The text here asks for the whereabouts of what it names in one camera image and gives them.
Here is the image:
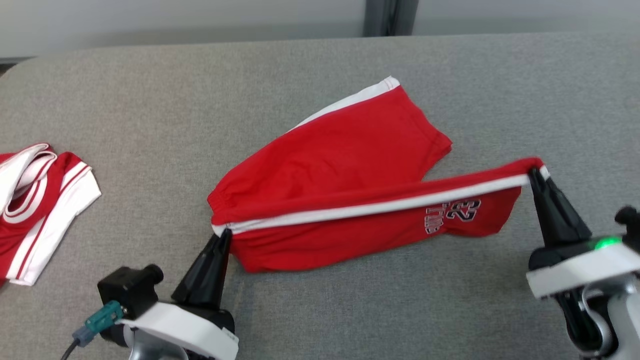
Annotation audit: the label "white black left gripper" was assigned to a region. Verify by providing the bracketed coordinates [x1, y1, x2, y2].
[117, 228, 240, 360]

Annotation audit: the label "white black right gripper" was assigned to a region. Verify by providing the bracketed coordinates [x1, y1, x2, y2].
[526, 168, 640, 301]

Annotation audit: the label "red shorts with white stripe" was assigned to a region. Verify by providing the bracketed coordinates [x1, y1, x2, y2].
[207, 76, 551, 274]

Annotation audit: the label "red Bulls basketball jersey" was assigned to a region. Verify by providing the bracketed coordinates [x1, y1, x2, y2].
[0, 143, 102, 287]

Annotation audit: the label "teal connector with black cable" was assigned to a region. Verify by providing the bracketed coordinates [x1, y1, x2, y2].
[60, 300, 125, 360]

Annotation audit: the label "grey metal partition post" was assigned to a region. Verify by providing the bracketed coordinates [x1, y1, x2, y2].
[363, 0, 420, 37]

